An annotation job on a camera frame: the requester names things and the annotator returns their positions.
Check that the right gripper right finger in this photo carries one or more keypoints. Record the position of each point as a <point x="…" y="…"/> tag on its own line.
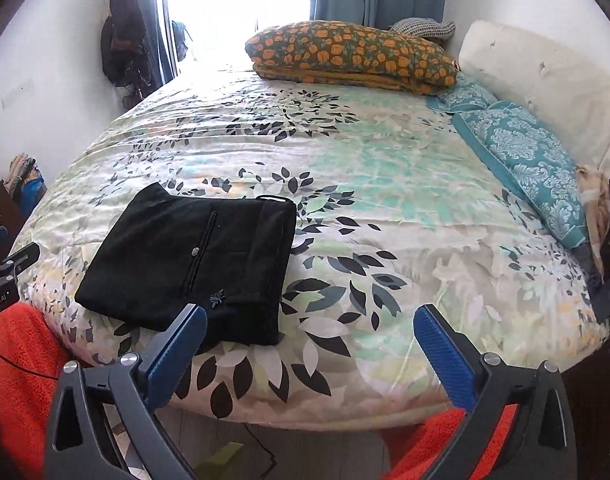
<point x="540" y="443"/>

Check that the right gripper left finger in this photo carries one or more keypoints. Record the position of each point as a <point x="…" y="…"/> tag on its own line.
<point x="79" y="441"/>

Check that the black pants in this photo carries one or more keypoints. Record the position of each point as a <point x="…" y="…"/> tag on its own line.
<point x="226" y="255"/>

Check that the brown wooden cabinet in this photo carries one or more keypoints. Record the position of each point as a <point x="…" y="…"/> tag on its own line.
<point x="11" y="218"/>

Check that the clothes pile on cabinet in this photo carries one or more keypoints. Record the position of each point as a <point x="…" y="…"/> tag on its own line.
<point x="25" y="183"/>

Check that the green object on floor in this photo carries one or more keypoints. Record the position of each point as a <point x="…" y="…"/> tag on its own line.
<point x="214" y="467"/>

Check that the clothes beside pillow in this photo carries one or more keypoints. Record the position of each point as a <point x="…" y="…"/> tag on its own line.
<point x="594" y="254"/>

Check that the dark hanging clothes and bags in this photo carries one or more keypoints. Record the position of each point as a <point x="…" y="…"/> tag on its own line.
<point x="125" y="55"/>

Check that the floral leaf bedspread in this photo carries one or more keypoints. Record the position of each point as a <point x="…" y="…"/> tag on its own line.
<point x="393" y="211"/>

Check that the teal damask pillow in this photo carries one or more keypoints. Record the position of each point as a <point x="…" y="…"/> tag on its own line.
<point x="522" y="153"/>

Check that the cream padded headboard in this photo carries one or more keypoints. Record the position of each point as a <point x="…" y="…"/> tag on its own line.
<point x="562" y="88"/>

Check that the orange floral folded blanket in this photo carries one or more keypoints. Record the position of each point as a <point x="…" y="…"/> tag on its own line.
<point x="333" y="52"/>

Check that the grey knitted cushion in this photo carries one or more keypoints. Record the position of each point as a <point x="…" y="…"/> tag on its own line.
<point x="426" y="28"/>

